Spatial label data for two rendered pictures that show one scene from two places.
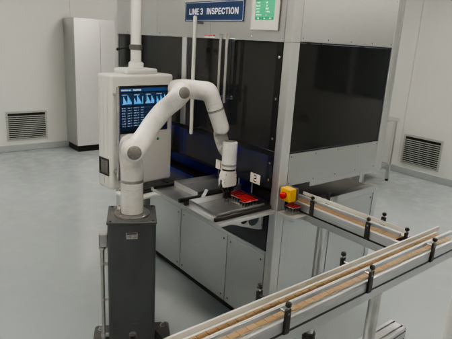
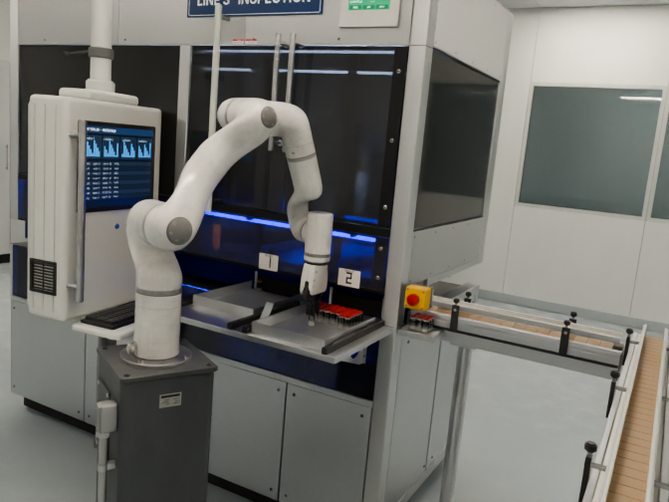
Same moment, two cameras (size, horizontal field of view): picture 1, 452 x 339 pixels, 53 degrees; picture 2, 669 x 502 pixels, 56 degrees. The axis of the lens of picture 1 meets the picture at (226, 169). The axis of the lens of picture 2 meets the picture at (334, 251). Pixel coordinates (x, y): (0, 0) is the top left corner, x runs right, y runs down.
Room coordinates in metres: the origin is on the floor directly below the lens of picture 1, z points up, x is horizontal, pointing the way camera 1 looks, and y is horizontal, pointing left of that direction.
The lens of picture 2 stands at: (0.61, 0.69, 1.47)
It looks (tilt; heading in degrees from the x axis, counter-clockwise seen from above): 10 degrees down; 338
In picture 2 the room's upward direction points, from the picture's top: 5 degrees clockwise
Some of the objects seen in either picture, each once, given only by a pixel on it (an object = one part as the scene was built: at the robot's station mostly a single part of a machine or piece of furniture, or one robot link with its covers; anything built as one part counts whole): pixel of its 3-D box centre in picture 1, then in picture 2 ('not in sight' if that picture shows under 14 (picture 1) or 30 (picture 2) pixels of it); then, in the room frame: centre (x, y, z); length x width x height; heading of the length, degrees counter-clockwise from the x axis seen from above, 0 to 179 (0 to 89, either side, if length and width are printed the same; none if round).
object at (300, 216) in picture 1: (294, 214); (423, 331); (2.40, -0.40, 0.87); 0.14 x 0.13 x 0.02; 129
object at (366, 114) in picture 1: (343, 97); (460, 146); (2.73, -0.67, 1.50); 0.85 x 0.01 x 0.59; 129
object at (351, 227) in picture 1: (345, 218); (512, 328); (2.25, -0.65, 0.92); 0.69 x 0.16 x 0.16; 39
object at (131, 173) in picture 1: (131, 157); (155, 244); (2.32, 0.50, 1.16); 0.19 x 0.12 x 0.24; 19
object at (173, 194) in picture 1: (214, 198); (279, 319); (2.59, 0.06, 0.87); 0.70 x 0.48 x 0.02; 39
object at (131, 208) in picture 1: (132, 197); (157, 324); (2.29, 0.49, 0.95); 0.19 x 0.19 x 0.18
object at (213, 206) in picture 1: (226, 204); (316, 324); (2.42, -0.01, 0.90); 0.34 x 0.26 x 0.04; 129
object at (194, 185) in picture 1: (207, 185); (252, 298); (2.76, 0.11, 0.90); 0.34 x 0.26 x 0.04; 129
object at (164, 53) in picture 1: (163, 77); (132, 119); (3.39, 0.50, 1.50); 0.49 x 0.01 x 0.59; 39
